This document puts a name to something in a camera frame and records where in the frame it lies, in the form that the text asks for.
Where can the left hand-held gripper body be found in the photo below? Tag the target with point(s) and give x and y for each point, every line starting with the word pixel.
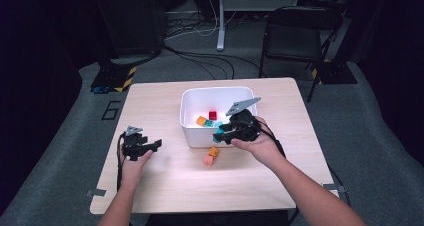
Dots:
pixel 133 146

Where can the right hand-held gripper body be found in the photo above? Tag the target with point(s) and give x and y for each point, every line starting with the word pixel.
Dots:
pixel 246 126

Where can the light teal toy block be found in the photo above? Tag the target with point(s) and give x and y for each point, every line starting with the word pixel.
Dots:
pixel 218 124

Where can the white plastic bin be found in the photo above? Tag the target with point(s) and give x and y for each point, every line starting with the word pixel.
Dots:
pixel 196 101

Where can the person's left hand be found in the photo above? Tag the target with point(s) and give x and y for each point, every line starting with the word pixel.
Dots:
pixel 133 171

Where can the person's right hand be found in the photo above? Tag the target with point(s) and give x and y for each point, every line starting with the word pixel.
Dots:
pixel 263 149

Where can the small orange toy block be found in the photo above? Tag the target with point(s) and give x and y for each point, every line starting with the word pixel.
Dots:
pixel 213 152

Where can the pink toy block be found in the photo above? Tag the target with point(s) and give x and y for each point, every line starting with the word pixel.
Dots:
pixel 208 160

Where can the grey tape strip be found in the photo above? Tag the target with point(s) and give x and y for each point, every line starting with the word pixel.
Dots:
pixel 331 187
pixel 96 192

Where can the black yellow striped stand base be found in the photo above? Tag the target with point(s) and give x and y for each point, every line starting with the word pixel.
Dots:
pixel 110 77

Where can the black folding chair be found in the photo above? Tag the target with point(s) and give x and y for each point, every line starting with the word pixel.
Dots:
pixel 293 42

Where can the black panel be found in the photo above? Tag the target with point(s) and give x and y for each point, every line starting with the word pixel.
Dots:
pixel 133 19

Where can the white desk frame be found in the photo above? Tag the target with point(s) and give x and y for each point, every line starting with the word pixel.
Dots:
pixel 220 19

